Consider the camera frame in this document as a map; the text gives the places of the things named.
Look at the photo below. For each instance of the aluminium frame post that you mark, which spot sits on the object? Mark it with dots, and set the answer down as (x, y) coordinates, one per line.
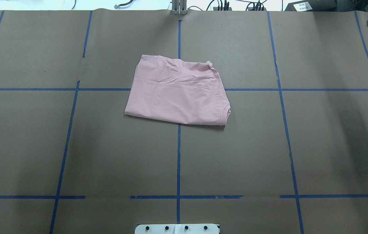
(179, 7)

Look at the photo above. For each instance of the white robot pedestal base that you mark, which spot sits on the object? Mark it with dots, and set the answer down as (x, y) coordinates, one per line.
(203, 228)

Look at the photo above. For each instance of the pink Snoopy t-shirt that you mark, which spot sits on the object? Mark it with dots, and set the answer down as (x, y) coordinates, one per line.
(177, 91)

